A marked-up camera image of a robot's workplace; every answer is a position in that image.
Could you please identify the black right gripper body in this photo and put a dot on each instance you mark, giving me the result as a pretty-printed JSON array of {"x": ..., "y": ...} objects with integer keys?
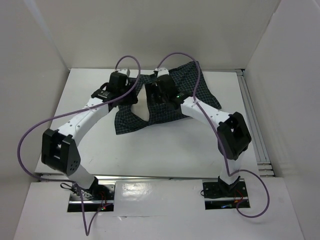
[{"x": 152, "y": 93}]

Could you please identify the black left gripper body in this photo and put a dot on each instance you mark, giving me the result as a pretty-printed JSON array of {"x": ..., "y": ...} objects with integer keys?
[{"x": 130, "y": 98}]

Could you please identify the cream white pillow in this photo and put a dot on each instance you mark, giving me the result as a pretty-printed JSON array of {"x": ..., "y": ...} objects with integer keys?
[{"x": 140, "y": 109}]

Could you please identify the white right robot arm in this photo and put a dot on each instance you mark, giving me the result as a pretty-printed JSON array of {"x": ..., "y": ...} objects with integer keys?
[{"x": 231, "y": 131}]

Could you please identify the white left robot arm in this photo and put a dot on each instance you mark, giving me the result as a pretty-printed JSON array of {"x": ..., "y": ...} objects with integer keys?
[{"x": 59, "y": 148}]

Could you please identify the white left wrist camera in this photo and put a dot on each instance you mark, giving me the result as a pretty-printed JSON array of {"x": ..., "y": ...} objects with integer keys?
[{"x": 124, "y": 71}]

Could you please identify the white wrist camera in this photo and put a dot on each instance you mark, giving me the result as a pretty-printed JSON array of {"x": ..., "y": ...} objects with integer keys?
[
  {"x": 161, "y": 71},
  {"x": 124, "y": 71}
]

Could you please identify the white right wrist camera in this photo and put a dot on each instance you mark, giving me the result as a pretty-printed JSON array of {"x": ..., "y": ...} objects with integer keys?
[{"x": 161, "y": 71}]

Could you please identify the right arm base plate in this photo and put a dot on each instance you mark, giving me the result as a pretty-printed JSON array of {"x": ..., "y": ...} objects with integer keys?
[{"x": 217, "y": 197}]

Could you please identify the aluminium frame rail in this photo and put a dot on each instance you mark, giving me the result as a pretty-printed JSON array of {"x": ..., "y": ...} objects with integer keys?
[{"x": 184, "y": 148}]

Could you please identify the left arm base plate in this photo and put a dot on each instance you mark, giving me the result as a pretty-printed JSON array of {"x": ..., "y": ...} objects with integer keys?
[{"x": 103, "y": 201}]

